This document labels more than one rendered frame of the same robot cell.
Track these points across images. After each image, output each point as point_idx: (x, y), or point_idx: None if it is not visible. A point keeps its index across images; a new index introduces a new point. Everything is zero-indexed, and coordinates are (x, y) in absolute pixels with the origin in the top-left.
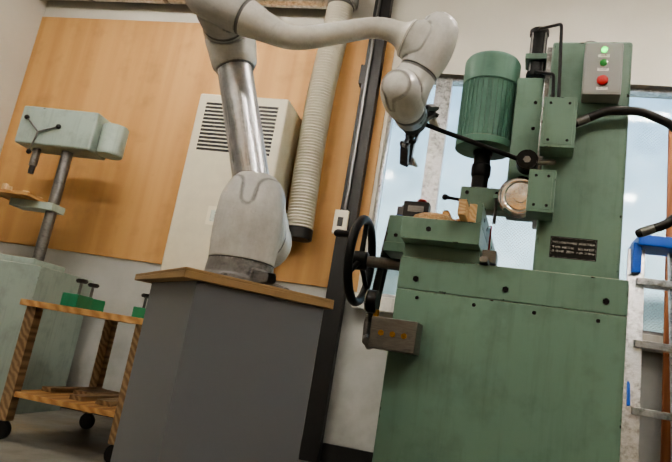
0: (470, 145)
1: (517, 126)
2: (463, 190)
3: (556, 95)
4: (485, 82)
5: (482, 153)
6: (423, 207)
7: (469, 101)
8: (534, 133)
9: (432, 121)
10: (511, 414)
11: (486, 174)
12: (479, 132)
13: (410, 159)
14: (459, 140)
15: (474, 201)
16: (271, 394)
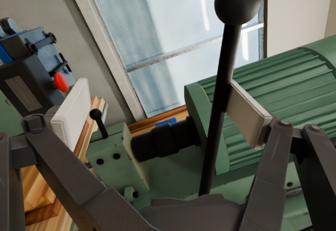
0: (200, 133)
1: (249, 182)
2: (116, 149)
3: (305, 218)
4: (332, 116)
5: (192, 141)
6: (39, 107)
7: (289, 99)
8: (241, 201)
9: (241, 117)
10: None
11: (161, 157)
12: (228, 150)
13: (40, 173)
14: (204, 113)
15: (108, 170)
16: None
